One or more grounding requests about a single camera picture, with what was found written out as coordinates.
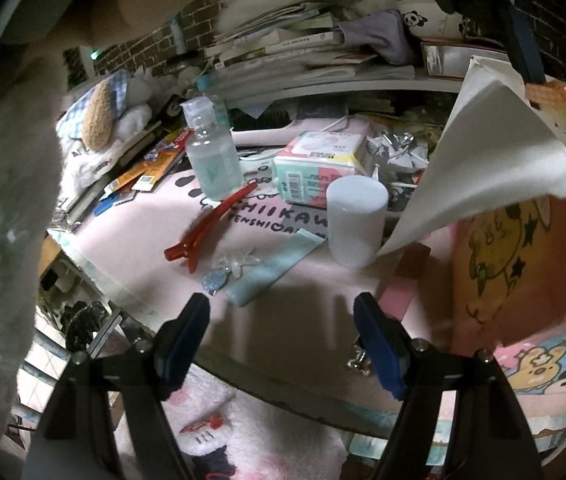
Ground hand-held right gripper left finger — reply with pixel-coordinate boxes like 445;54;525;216
20;292;210;480

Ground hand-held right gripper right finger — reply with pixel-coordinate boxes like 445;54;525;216
354;292;546;480

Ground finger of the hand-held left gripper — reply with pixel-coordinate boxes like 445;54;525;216
505;0;546;84

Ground small blue charm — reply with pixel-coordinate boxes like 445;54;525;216
202;249;265;296

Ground red hair clip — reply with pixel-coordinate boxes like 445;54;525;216
163;182;259;274

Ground white cylindrical cup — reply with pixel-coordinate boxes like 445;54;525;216
325;176;390;269

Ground pink cartoon tote bag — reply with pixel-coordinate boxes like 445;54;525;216
377;55;566;411

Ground clear pump bottle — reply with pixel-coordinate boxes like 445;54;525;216
180;97;244;202

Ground white panda bowl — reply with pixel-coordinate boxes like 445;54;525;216
397;0;470;41

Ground brown and white box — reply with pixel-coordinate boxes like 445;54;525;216
420;40;510;79

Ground pink printed desk mat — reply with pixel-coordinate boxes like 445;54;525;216
48;125;461;413

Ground purple cloth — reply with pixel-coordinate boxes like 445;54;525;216
338;9;417;67

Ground black crumpled cloth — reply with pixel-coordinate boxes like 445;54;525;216
62;301;110;352

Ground pink fluffy printed pants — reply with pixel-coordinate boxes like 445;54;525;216
113;364;350;480

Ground small blue card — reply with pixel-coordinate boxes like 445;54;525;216
97;195;132;217

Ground crumpled silver foil wrapper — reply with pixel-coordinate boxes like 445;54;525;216
367;131;434;172

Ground cartoon printed cloth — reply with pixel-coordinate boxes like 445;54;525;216
492;327;566;461

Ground orange paper packet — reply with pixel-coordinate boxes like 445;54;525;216
104;156;167;196

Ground stack of books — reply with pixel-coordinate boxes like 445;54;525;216
203;2;464;103

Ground pastel tissue pack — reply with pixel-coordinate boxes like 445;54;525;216
270;131;370;209

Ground colourful candy packet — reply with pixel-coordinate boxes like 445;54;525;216
140;127;195;164

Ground white printed plastic bag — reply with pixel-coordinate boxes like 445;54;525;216
60;137;125;197

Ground white fluffy robe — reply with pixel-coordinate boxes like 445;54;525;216
0;55;70;447

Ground small white cotton plush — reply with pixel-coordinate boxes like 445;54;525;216
116;101;155;139

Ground tan plush toy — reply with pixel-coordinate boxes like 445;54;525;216
81;81;116;151

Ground blue gingham cloth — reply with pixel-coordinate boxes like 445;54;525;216
58;70;134;139

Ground pink device with cable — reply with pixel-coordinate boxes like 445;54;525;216
230;116;380;150

